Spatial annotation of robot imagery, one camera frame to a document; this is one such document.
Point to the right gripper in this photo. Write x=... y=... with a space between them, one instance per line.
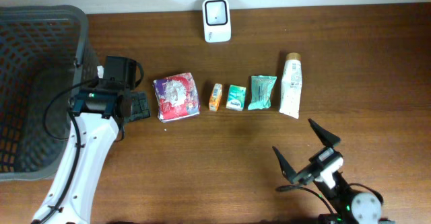
x=310 y=170

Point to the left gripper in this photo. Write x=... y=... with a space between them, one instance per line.
x=140 y=105

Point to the red purple snack bag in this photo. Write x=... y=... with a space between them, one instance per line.
x=177 y=97

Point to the white tube gold cap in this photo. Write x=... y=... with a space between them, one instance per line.
x=291 y=86

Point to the small orange box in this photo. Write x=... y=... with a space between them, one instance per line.
x=215 y=97

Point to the teal wet wipes pouch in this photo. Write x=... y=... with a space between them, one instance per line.
x=261 y=89

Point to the green tissue pack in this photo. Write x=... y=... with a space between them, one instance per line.
x=236 y=98

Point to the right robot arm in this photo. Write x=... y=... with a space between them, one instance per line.
x=346 y=202

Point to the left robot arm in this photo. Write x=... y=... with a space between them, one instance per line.
x=98 y=113

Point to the white barcode scanner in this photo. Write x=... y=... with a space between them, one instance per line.
x=216 y=21

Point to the grey plastic mesh basket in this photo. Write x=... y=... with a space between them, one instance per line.
x=44 y=50

